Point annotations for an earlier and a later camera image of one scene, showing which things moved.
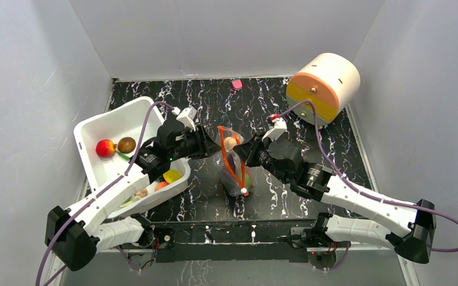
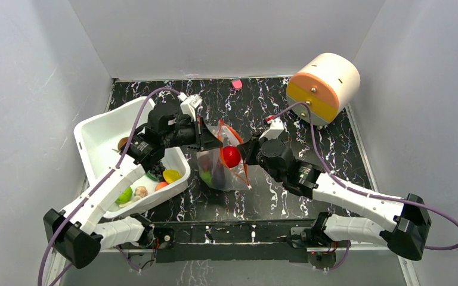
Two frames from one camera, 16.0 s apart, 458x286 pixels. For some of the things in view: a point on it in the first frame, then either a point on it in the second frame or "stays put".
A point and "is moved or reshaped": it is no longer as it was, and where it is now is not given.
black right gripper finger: (257, 146) stays put
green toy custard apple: (248, 181) to (206, 176)
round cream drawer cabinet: (331, 81) stays put
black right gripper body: (250, 150) stays put
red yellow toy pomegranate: (105, 148) to (231, 155)
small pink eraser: (237, 84) stays put
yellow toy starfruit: (172, 176) stays put
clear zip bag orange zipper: (235, 173) is moved or reshaped
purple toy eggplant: (231, 162) to (219, 176)
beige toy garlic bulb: (142, 192) stays put
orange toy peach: (161, 185) stays put
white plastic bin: (107, 142) stays put
